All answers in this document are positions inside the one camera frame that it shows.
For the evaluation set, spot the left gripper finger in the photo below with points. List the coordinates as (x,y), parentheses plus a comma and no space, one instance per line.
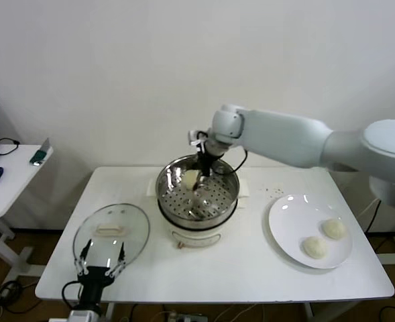
(84,253)
(122,255)

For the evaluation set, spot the round glass pot lid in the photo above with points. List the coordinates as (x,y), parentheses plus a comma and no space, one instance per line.
(130,218)

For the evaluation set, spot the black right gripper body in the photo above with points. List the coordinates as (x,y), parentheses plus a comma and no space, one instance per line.
(206,164)

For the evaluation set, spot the white electric cooker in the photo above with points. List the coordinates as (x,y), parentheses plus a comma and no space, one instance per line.
(197,236)

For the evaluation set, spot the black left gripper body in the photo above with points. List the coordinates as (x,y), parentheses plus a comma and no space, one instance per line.
(95,278)

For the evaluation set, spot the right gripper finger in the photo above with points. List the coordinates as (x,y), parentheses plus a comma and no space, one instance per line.
(204,180)

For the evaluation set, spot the white side table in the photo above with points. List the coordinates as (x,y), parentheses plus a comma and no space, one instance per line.
(12,188)

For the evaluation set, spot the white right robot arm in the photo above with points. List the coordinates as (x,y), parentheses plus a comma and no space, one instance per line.
(284,137)

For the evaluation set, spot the stainless steel steamer basket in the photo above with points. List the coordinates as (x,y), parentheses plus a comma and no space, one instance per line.
(180,204)

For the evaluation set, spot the white oval plate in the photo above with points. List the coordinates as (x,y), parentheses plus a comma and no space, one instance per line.
(291,221)

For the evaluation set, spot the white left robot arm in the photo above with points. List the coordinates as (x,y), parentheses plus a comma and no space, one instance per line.
(86,315)

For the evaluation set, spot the white steamed baozi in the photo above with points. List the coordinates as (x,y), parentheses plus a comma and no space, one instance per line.
(333,229)
(314,247)
(191,179)

